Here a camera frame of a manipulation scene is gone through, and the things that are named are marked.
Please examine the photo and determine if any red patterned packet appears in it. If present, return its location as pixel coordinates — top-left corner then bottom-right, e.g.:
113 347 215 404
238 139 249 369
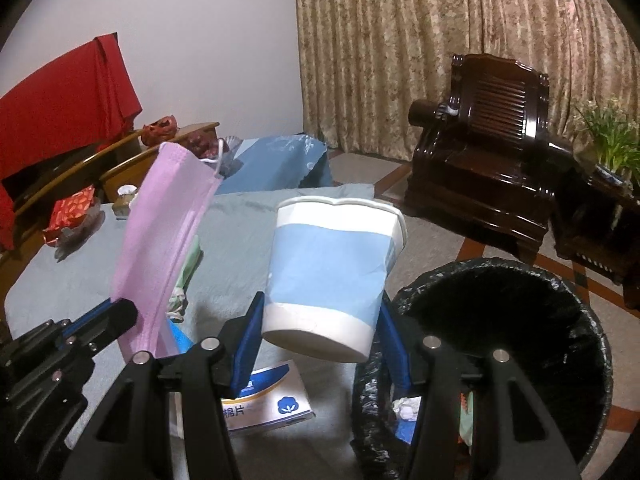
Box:
42 185 97 246

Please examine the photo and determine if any beige patterned curtain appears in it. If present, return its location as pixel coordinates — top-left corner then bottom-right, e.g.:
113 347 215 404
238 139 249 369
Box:
287 0 640 161

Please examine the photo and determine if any trash bin with black bag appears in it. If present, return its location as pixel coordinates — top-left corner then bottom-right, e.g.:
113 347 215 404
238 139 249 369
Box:
350 256 614 480

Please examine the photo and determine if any dark wooden armchair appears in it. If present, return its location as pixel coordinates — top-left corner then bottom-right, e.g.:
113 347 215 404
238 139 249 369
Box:
404 52 573 263

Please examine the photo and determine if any white blue cardboard box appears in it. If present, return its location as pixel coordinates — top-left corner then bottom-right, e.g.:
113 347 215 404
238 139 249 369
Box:
170 360 316 437

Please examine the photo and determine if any beige tissue box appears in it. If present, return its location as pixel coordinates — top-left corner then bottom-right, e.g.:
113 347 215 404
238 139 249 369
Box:
112 185 139 221

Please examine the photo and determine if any glass fruit bowl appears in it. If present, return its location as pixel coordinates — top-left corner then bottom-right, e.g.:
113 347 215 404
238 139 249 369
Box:
185 132 243 175

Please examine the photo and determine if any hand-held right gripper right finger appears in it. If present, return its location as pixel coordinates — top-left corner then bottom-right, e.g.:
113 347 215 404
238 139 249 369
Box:
377 295 583 480

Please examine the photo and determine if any dark red apple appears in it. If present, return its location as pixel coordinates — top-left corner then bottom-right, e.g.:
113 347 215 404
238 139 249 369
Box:
188 134 216 158

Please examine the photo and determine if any pink face mask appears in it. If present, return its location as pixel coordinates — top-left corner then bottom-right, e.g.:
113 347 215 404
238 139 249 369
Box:
111 140 225 361

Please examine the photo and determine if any white tissue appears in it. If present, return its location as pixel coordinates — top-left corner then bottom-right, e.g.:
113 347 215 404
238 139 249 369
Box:
391 396 424 421

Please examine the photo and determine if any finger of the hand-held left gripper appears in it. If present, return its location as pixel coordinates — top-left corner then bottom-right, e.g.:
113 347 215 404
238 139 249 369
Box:
30 298 118 343
67 301 139 362

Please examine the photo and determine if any small blue white wrapper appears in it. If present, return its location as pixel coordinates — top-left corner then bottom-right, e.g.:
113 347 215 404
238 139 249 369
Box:
167 319 197 357

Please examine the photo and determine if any blue white paper cup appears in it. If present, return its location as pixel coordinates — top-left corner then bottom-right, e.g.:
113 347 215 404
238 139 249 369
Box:
261 196 407 364

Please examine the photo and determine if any glass dish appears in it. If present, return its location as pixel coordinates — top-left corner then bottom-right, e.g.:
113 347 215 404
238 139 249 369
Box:
45 200 106 262

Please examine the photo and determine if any potted green flowering plant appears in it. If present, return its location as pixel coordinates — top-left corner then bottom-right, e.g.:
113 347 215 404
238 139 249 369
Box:
572 97 640 187

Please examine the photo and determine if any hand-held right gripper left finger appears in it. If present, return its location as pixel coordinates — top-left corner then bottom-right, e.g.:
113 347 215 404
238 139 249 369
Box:
60 290 266 480

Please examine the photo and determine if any red cloth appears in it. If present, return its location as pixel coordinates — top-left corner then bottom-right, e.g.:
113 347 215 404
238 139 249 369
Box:
0 32 143 253

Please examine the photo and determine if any dark wooden side table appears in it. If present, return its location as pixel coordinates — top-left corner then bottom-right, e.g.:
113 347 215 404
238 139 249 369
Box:
552 160 640 311

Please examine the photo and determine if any red decorative bowl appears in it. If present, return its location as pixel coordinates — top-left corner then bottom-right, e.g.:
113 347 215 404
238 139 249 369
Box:
141 114 180 147

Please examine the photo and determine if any grey tablecloth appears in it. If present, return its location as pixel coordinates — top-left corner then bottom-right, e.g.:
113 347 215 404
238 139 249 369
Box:
2 182 408 461

